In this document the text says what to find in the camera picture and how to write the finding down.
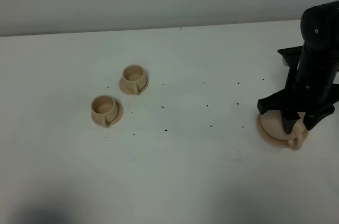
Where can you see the far beige saucer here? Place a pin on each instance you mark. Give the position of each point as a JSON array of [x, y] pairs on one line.
[[134, 87]]

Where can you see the beige teacup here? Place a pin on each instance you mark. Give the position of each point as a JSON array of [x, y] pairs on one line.
[[133, 72], [104, 110]]

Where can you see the beige teapot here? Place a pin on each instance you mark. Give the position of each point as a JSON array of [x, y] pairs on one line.
[[272, 126]]

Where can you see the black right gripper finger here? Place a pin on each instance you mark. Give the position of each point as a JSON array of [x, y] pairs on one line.
[[289, 118], [310, 120]]

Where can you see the near beige teacup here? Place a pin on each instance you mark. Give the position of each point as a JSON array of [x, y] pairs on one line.
[[104, 110]]

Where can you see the beige teapot saucer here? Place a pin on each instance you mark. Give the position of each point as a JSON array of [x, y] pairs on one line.
[[262, 132]]

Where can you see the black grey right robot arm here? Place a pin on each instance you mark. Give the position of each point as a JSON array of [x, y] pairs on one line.
[[319, 30]]

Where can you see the near beige saucer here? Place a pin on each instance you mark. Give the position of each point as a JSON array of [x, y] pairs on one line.
[[114, 121]]

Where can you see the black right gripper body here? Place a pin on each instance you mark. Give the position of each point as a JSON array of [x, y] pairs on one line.
[[309, 86]]

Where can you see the far beige teacup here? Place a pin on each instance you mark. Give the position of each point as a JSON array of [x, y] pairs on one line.
[[133, 72]]

